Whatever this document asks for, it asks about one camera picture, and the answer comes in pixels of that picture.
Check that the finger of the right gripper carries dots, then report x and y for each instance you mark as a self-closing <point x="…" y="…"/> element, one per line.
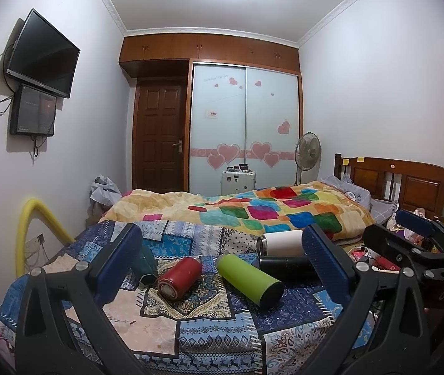
<point x="387" y="244"/>
<point x="414" y="225"/>

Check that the wooden overhead cabinets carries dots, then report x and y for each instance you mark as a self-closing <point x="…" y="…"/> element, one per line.
<point x="155" y="51"/>

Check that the wooden headboard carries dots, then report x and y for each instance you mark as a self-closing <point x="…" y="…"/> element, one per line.
<point x="412" y="184"/>

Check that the standing electric fan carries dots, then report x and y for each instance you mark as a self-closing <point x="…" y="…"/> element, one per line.
<point x="307" y="154"/>

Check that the dark teal cup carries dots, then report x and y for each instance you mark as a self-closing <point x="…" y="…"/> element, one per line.
<point x="145" y="267"/>

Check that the white suitcase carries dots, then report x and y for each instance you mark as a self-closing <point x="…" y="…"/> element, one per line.
<point x="237" y="179"/>

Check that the white steel bottle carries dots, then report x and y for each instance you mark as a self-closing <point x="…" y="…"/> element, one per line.
<point x="281" y="244"/>

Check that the brown wooden door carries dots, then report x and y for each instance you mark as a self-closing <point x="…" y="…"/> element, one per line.
<point x="157" y="135"/>

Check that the small black wall monitor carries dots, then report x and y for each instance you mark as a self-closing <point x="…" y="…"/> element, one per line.
<point x="33" y="112"/>

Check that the black steel bottle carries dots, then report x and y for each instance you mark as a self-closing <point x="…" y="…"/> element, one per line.
<point x="292" y="271"/>

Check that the green steel bottle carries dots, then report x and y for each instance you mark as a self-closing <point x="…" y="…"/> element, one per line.
<point x="260" y="288"/>

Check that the colourful patchwork quilt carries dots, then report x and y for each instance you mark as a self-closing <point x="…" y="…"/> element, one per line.
<point x="273" y="209"/>

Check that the grey pillow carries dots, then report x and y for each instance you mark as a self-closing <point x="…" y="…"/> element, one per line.
<point x="380" y="210"/>

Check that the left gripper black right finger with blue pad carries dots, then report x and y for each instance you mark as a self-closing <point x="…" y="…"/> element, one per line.
<point x="381" y="328"/>

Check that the grey clothes pile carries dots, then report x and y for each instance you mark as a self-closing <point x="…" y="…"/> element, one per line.
<point x="104" y="193"/>

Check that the red steel bottle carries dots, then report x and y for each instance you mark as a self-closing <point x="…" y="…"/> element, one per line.
<point x="174" y="283"/>

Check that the black wall television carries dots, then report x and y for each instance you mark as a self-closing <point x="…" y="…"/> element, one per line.
<point x="42" y="56"/>

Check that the glass sliding wardrobe with hearts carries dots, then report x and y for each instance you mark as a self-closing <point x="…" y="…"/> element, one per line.
<point x="242" y="115"/>

